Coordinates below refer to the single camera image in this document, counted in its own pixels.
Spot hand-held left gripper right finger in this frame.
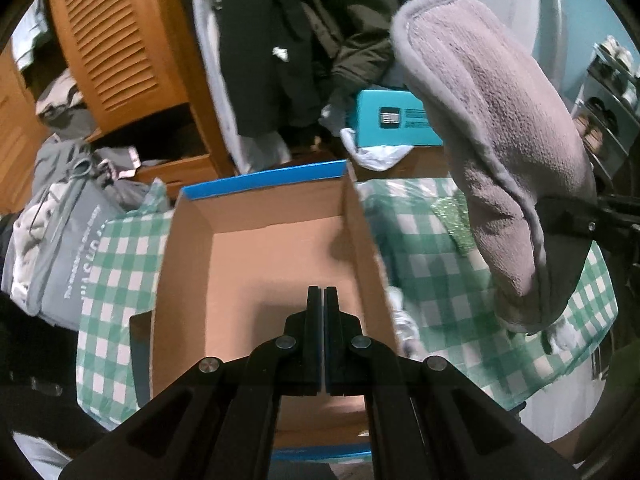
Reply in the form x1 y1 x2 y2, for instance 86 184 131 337
325 286 583 480

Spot grey clothes in wardrobe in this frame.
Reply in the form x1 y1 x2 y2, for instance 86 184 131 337
35 70 96 136

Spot hanging black coat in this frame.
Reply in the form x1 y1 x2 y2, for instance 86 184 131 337
217 0 321 138

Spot metal shoe rack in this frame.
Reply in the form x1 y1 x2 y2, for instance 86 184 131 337
570 35 640 186

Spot wooden wardrobe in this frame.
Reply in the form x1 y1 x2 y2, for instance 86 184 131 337
0 35 236 211

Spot white cloth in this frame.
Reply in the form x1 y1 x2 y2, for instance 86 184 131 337
15 435 71 478

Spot green sparkly sponge cloth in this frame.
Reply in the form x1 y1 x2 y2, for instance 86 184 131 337
432 197 473 256

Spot white folded clothes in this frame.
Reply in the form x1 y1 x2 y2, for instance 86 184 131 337
10 0 48 71

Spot louvered wooden wardrobe door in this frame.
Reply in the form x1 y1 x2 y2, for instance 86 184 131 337
47 0 193 133

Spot dark cloth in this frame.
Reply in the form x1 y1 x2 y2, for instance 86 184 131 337
0 290 101 451

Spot hanging white garment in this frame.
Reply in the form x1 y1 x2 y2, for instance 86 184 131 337
187 0 291 173

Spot green checkered tablecloth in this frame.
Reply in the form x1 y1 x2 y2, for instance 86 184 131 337
75 177 618 431

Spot teal cardboard box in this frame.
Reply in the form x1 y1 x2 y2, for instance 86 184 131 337
350 89 446 147

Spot pile of grey clothes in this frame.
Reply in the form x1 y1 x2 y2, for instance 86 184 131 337
35 140 168 211

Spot narrow louvered wooden door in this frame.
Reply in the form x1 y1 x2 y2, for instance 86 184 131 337
0 50 51 201

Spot grey fleece cloth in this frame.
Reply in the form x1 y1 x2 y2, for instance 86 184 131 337
390 0 598 336

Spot hanging dark olive jacket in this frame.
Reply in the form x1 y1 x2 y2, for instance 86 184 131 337
300 0 401 106

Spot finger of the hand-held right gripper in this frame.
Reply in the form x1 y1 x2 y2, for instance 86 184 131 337
537 195 640 251

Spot grey printed tote bag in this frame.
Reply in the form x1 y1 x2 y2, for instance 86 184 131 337
2 180 126 331

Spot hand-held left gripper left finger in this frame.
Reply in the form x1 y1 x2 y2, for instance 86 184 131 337
60 286 326 480

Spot green patterned white packet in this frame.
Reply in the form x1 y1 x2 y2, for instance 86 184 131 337
390 287 421 356

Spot cardboard box with blue rim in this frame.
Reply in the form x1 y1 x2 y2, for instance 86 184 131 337
129 160 403 466

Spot white plastic bag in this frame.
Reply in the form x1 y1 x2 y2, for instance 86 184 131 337
340 127 413 171

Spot white shoes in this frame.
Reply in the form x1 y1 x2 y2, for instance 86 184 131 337
597 35 633 68

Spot brown cardboard box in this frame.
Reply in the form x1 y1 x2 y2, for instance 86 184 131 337
350 145 456 181

